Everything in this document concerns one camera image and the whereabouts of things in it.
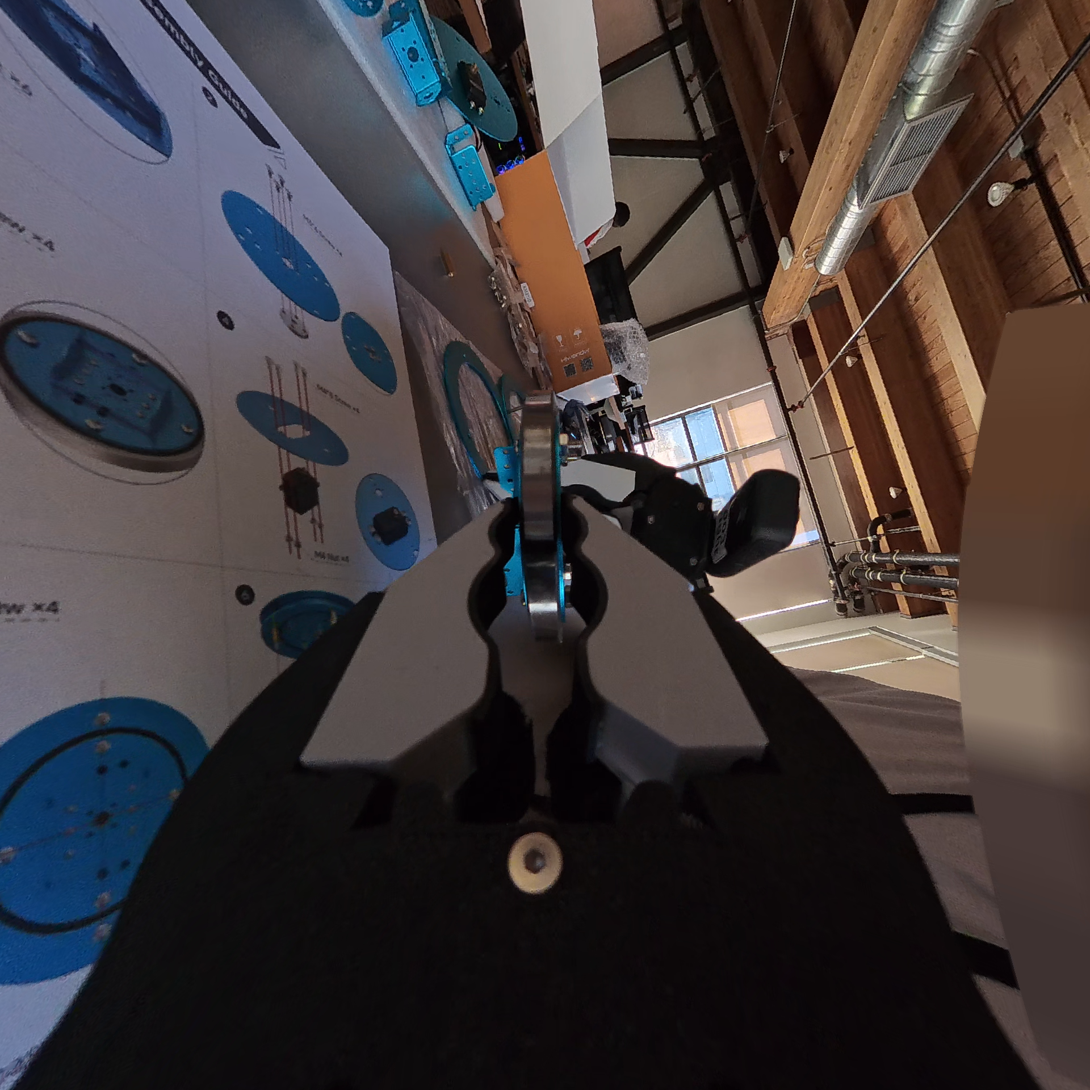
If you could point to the clear plastic bag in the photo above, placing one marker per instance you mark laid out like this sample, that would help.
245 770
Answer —
426 358

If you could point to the grey ceiling pipes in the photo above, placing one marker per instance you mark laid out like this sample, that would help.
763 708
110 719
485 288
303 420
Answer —
894 558

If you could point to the blue metal box bracket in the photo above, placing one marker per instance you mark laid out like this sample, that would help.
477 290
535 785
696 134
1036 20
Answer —
409 60

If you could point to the silver ventilation duct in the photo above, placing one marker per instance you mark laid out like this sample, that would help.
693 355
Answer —
915 149

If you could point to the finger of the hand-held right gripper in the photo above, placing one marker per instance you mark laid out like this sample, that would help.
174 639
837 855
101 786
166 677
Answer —
587 464
617 509

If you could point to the bubble wrapped black part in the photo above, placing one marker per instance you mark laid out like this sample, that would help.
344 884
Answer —
626 353

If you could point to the orange cardboard box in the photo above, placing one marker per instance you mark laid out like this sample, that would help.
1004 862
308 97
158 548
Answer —
553 281

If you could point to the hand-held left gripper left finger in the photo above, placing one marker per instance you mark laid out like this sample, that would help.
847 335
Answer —
392 681

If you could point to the white foam tray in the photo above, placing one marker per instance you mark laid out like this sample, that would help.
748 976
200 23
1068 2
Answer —
400 119

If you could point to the assembly guide sheet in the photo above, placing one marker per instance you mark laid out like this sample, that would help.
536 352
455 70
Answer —
85 596

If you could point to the pile of small hardware bags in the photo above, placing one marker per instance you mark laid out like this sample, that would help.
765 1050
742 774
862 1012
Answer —
515 315

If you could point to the blue perforated metal plate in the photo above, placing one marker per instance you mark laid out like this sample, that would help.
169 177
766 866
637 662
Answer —
362 7

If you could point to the large glass window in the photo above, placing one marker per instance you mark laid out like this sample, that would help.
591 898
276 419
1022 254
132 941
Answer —
698 434

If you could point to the black monitor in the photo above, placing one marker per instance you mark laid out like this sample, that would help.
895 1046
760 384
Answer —
609 285

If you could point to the blue turntable bearing assembly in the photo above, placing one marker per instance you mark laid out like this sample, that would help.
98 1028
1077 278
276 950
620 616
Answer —
541 477

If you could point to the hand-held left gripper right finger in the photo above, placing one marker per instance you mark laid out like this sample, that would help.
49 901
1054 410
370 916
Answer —
681 681

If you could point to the teal round metal disc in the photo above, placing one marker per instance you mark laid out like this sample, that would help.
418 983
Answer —
494 102

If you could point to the blue metal U bracket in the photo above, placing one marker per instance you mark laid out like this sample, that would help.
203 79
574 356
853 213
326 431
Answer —
468 170

